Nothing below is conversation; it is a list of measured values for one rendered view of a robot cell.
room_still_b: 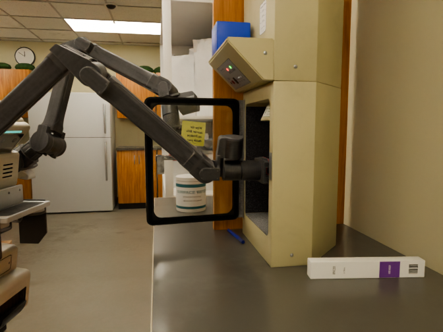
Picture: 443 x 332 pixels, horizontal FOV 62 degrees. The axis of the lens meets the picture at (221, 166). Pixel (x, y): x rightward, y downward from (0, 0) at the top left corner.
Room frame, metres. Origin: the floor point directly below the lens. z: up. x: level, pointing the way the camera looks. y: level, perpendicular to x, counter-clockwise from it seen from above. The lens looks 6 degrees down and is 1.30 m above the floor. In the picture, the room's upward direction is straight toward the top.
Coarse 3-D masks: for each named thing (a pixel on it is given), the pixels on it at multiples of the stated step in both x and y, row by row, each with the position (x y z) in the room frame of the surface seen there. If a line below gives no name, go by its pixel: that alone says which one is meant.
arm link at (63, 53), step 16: (64, 48) 0.88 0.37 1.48; (48, 64) 0.90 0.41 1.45; (64, 64) 0.89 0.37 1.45; (80, 64) 0.90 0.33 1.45; (96, 64) 0.92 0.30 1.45; (32, 80) 0.90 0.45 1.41; (48, 80) 0.91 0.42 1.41; (80, 80) 0.90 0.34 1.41; (16, 96) 0.91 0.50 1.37; (32, 96) 0.91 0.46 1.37; (0, 112) 0.91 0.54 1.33; (16, 112) 0.91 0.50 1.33; (0, 128) 0.92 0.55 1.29
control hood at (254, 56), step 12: (228, 48) 0.93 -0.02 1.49; (240, 48) 0.90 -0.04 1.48; (252, 48) 0.90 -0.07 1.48; (264, 48) 0.91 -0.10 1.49; (216, 60) 1.10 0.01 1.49; (240, 60) 0.93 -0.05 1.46; (252, 60) 0.90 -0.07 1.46; (264, 60) 0.91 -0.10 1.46; (252, 72) 0.93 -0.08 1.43; (264, 72) 0.91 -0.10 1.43; (252, 84) 1.01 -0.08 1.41
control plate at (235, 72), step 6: (228, 60) 1.00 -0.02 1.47; (222, 66) 1.09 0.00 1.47; (228, 66) 1.05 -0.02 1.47; (234, 66) 1.00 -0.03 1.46; (222, 72) 1.15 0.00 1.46; (228, 72) 1.10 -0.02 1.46; (234, 72) 1.05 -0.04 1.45; (240, 72) 1.01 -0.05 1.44; (228, 78) 1.15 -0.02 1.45; (246, 78) 1.00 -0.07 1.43; (234, 84) 1.15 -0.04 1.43; (240, 84) 1.10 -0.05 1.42; (246, 84) 1.05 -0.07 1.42
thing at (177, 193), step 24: (168, 120) 1.15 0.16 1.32; (192, 120) 1.17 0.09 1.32; (216, 120) 1.19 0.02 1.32; (144, 144) 1.13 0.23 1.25; (192, 144) 1.17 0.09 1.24; (216, 144) 1.19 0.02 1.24; (168, 168) 1.15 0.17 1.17; (168, 192) 1.14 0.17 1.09; (192, 192) 1.17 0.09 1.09; (216, 192) 1.19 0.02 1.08; (168, 216) 1.14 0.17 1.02
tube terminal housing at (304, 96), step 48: (288, 0) 0.92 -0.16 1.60; (336, 0) 1.04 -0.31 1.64; (288, 48) 0.92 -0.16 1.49; (336, 48) 1.05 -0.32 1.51; (288, 96) 0.92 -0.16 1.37; (336, 96) 1.06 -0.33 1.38; (288, 144) 0.92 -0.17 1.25; (336, 144) 1.07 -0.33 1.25; (288, 192) 0.92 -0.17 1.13; (336, 192) 1.08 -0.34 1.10; (288, 240) 0.92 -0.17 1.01
